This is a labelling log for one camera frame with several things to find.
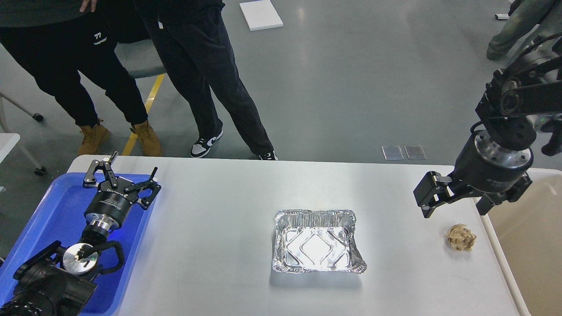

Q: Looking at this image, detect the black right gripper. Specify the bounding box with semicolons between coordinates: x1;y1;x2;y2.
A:
413;130;533;219

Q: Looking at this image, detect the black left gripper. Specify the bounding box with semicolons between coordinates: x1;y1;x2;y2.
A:
83;151;162;230

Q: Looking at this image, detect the aluminium foil tray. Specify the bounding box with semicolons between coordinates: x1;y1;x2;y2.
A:
272;209;367;274

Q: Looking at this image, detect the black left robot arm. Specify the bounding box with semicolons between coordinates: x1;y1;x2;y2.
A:
1;151;162;316

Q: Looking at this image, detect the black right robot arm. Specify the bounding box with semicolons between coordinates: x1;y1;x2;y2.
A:
413;33;562;218

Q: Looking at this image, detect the crumpled brown paper ball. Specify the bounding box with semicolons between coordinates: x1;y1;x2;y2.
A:
446;223;477;251

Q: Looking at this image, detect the right metal floor plate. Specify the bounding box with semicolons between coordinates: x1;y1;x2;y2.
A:
404;145;427;160

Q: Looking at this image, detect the metal floor plate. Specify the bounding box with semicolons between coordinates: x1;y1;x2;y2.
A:
404;145;427;160
381;145;404;161

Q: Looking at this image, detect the blue plastic tray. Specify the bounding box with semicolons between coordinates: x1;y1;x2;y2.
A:
0;172;155;316

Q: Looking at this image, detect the beige plastic bin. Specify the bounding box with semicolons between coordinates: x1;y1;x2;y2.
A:
481;168;562;316

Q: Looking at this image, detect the left metal floor plate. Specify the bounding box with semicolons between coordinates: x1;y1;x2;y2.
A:
381;145;404;161

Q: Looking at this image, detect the person with tan boots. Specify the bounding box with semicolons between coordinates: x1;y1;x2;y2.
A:
1;0;163;157

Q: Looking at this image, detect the person with black-white sneakers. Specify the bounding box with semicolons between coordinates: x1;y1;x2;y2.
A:
133;0;277;160

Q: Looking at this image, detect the person in green-grey trousers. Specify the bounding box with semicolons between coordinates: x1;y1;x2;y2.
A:
486;0;562;64

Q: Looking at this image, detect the white board on floor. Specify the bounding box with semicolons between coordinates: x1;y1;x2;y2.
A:
239;0;284;31

